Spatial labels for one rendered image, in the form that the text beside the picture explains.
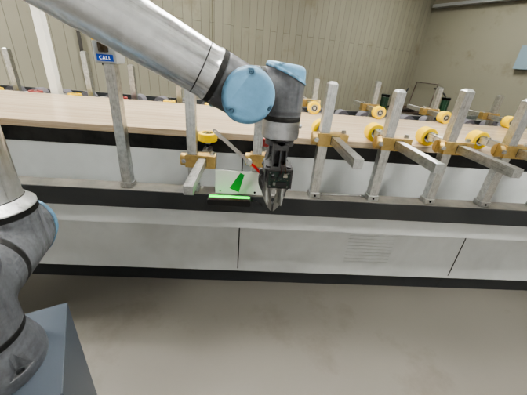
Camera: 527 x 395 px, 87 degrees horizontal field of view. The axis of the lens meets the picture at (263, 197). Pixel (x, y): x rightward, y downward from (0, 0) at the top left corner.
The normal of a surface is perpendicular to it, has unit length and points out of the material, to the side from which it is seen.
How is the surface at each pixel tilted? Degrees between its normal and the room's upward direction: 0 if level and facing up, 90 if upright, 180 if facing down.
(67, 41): 90
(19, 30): 90
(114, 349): 0
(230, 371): 0
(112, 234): 90
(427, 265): 90
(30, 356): 70
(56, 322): 0
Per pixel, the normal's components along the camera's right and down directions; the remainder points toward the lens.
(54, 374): 0.07, -0.89
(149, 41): 0.21, 0.51
